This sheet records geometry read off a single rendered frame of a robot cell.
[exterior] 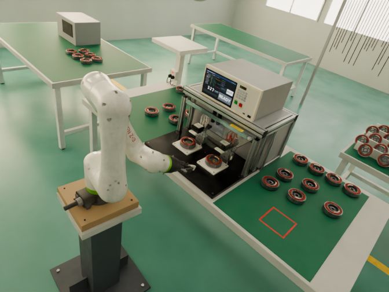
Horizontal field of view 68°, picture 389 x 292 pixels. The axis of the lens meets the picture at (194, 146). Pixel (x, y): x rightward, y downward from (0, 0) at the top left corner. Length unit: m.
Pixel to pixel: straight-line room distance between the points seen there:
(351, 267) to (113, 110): 1.36
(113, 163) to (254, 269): 1.57
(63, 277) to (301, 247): 1.49
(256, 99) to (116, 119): 0.91
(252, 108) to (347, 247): 0.91
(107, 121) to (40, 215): 1.64
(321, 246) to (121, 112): 1.23
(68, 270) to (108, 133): 1.33
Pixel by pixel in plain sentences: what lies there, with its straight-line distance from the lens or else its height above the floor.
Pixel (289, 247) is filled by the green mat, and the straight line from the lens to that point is 1.63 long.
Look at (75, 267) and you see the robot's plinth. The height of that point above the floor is 0.02.
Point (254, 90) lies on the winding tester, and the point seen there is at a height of 1.30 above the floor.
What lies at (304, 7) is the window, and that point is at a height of 1.19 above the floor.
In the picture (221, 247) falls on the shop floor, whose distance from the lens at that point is 2.45.
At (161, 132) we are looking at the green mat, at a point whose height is 0.75.
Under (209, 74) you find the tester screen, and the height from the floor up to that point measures 1.27.
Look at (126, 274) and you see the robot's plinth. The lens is 2.19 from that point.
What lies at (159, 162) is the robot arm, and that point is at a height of 1.05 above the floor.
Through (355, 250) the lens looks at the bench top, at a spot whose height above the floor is 0.75.
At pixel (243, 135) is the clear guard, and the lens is 1.71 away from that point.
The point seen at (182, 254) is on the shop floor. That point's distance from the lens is 2.33.
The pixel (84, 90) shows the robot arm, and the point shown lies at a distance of 1.20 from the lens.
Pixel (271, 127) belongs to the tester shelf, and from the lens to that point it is 1.78.
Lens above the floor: 1.90
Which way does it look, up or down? 34 degrees down
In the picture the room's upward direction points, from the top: 12 degrees clockwise
